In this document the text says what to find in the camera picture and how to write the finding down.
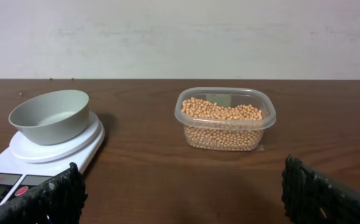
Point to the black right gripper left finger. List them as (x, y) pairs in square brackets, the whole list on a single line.
[(58, 200)]

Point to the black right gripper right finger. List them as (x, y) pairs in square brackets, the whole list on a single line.
[(311, 197)]

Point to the white digital kitchen scale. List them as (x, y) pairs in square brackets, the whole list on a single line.
[(24, 164)]

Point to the grey plastic bowl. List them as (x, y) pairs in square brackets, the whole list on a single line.
[(53, 117)]

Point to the clear plastic bean container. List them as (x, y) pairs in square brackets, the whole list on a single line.
[(230, 97)]

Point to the soybeans in container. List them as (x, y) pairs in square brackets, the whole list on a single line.
[(216, 127)]

